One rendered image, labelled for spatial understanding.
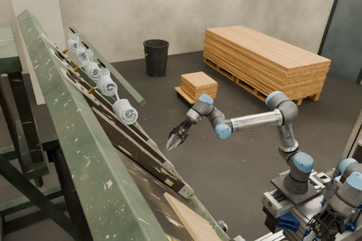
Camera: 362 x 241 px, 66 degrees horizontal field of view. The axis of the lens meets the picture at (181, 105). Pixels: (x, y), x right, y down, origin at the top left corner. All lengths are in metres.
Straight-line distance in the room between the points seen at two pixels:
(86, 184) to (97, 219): 0.10
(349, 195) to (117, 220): 0.83
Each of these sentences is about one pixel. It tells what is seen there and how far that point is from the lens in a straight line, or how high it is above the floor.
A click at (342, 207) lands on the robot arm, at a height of 1.58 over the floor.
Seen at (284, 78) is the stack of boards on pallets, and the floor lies 0.59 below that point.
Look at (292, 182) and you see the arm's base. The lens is 1.92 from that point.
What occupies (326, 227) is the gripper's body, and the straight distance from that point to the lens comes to 1.19.
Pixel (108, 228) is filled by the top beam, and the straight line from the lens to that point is 0.60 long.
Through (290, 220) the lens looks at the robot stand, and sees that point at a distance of 1.99.
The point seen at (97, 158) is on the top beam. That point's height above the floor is 1.90.
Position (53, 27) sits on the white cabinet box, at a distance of 4.63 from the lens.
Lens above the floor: 2.35
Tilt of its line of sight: 30 degrees down
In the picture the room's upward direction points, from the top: 3 degrees clockwise
